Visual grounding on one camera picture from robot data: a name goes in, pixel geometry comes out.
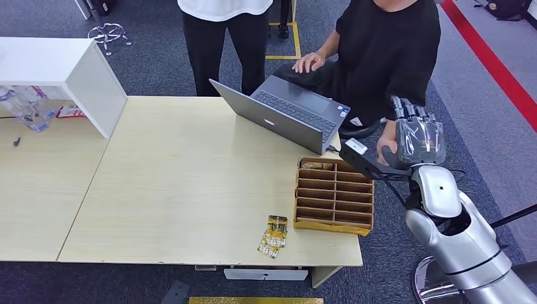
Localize person's right hand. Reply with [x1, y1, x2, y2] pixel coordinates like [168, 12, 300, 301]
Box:
[291, 51, 327, 75]

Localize person's left hand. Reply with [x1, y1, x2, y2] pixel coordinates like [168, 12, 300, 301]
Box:
[376, 125, 398, 165]

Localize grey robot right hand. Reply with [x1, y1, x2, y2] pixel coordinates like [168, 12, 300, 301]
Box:
[380, 95, 447, 171]

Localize gold hotel key card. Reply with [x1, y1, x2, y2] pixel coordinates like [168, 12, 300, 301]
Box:
[256, 228, 281, 259]
[299, 161, 334, 171]
[267, 215, 289, 249]

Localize cardboard card organizer box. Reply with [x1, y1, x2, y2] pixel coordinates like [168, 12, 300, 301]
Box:
[291, 156, 375, 237]

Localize seated person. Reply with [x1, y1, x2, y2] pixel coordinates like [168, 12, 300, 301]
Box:
[272, 0, 442, 165]

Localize standing person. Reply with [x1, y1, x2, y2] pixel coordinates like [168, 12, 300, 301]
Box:
[177, 0, 274, 98]

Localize black robot legs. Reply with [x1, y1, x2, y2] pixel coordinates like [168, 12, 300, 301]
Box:
[277, 0, 292, 41]

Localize grey laptop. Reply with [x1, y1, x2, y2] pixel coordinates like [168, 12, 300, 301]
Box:
[208, 75, 351, 156]

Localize thin black pole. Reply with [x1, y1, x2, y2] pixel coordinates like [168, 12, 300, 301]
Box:
[490, 203, 537, 230]

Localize black backpack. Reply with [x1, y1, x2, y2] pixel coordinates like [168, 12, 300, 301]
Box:
[473, 0, 537, 23]

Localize white under-desk drawer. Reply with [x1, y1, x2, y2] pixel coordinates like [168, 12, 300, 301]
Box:
[223, 268, 310, 282]

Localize chrome chair base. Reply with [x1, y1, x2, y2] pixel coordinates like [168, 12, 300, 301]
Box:
[87, 22, 132, 57]

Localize red and white packet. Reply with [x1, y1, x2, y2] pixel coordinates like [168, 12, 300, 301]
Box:
[55, 105, 86, 120]

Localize white desk shelf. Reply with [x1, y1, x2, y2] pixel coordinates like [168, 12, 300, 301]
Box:
[0, 37, 129, 139]

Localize black floor plate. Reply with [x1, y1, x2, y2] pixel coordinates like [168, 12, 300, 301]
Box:
[160, 279, 191, 304]

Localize clear plastic water bottle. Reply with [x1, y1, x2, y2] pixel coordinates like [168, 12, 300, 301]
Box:
[0, 85, 51, 134]
[16, 85, 60, 120]

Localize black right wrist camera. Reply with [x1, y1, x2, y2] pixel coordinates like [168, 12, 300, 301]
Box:
[338, 137, 415, 182]

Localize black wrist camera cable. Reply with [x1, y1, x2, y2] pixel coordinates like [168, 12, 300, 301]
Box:
[382, 177, 408, 210]

